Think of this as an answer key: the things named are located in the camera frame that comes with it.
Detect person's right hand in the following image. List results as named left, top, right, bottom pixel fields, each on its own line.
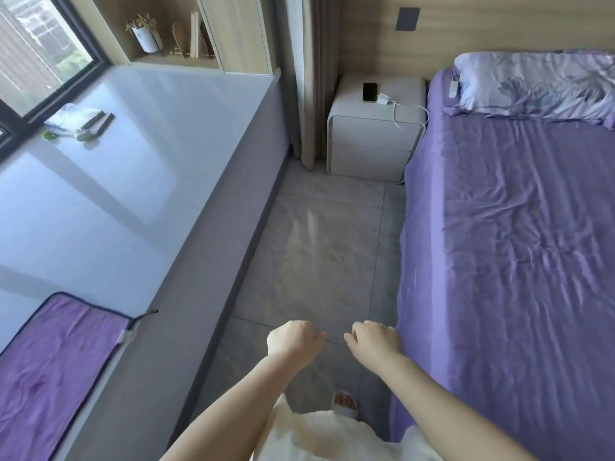
left=343, top=320, right=406, bottom=374

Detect person's left hand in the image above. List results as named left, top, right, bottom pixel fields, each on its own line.
left=266, top=320, right=327, bottom=372

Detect person's right forearm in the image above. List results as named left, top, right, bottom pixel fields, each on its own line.
left=358, top=349, right=540, bottom=461

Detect person's left forearm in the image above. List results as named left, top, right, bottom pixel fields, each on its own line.
left=156, top=352, right=309, bottom=461

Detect person's foot in slipper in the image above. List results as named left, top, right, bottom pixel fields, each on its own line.
left=332, top=391, right=360, bottom=421

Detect person's white garment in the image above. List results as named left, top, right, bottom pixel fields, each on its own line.
left=251, top=393, right=445, bottom=461

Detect bed with purple sheet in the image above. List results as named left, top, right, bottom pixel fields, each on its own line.
left=388, top=67, right=615, bottom=461

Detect white nightstand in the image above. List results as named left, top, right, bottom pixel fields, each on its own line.
left=326, top=73, right=429, bottom=185

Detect beige curtain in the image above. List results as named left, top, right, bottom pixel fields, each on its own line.
left=283, top=0, right=345, bottom=171

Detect purple mat with dark trim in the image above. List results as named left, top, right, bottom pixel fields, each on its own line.
left=0, top=291, right=138, bottom=461

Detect purple floral pillow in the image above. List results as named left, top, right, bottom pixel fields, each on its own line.
left=442, top=49, right=615, bottom=131

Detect beige standing books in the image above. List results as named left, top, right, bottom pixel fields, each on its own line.
left=188, top=11, right=203, bottom=60

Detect wooden oval ornament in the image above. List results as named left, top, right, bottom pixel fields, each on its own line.
left=171, top=22, right=188, bottom=57

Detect white plastic bag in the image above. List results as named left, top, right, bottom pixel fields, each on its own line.
left=45, top=102, right=104, bottom=141

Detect white vase with dried stems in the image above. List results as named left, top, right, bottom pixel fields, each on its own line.
left=124, top=12, right=164, bottom=57

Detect black framed window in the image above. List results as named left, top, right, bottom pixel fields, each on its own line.
left=0, top=0, right=114, bottom=162

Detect white charger cable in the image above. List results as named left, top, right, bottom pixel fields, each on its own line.
left=391, top=101, right=429, bottom=136

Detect wooden wall shelf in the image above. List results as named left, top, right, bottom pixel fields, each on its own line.
left=66, top=0, right=275, bottom=76

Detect grey wall switch plate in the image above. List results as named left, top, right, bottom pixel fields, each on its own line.
left=396, top=6, right=421, bottom=32

